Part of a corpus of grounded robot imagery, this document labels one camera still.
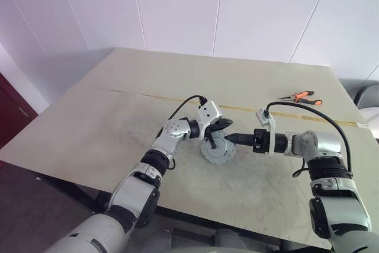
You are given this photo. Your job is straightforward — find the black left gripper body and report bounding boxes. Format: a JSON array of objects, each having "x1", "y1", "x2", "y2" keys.
[{"x1": 206, "y1": 122, "x2": 223, "y2": 140}]

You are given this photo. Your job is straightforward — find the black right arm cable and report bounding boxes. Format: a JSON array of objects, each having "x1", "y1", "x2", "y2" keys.
[{"x1": 264, "y1": 101, "x2": 354, "y2": 178}]

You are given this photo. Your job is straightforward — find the black table frame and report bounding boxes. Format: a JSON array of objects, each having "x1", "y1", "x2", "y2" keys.
[{"x1": 37, "y1": 172, "x2": 330, "y2": 253}]

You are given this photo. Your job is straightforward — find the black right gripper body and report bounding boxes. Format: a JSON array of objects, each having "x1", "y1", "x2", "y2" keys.
[{"x1": 251, "y1": 128, "x2": 272, "y2": 153}]

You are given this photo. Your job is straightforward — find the round metal motor stator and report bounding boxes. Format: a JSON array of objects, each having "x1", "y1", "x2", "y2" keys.
[{"x1": 197, "y1": 129, "x2": 238, "y2": 166}]

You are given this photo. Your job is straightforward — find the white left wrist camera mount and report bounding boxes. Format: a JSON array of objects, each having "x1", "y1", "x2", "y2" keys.
[{"x1": 197, "y1": 101, "x2": 224, "y2": 140}]

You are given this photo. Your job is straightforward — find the orange black pliers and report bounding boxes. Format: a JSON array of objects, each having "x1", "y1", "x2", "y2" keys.
[{"x1": 277, "y1": 89, "x2": 324, "y2": 107}]

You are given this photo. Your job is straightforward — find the grey rounded shape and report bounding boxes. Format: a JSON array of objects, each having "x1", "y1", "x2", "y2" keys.
[{"x1": 215, "y1": 228, "x2": 248, "y2": 253}]

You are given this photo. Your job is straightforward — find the dark grey plastic chair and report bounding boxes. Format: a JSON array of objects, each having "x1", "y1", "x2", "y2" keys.
[{"x1": 339, "y1": 78, "x2": 379, "y2": 140}]

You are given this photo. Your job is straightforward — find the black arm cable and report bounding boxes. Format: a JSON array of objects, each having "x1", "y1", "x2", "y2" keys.
[
  {"x1": 167, "y1": 95, "x2": 208, "y2": 172},
  {"x1": 264, "y1": 101, "x2": 354, "y2": 178}
]

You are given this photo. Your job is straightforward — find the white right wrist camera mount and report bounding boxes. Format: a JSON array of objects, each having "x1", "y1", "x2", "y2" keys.
[{"x1": 255, "y1": 107, "x2": 278, "y2": 156}]

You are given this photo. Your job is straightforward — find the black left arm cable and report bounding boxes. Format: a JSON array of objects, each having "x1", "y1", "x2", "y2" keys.
[{"x1": 167, "y1": 95, "x2": 208, "y2": 172}]

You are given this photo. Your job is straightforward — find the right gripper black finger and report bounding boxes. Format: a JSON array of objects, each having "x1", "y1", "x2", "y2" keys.
[
  {"x1": 226, "y1": 133, "x2": 255, "y2": 142},
  {"x1": 230, "y1": 140, "x2": 255, "y2": 148}
]

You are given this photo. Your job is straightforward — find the dark red door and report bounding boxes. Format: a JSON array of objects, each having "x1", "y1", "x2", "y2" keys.
[{"x1": 0, "y1": 70, "x2": 40, "y2": 150}]

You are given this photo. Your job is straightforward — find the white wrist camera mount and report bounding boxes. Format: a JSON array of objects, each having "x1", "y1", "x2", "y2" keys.
[
  {"x1": 255, "y1": 107, "x2": 278, "y2": 156},
  {"x1": 197, "y1": 101, "x2": 224, "y2": 140}
]

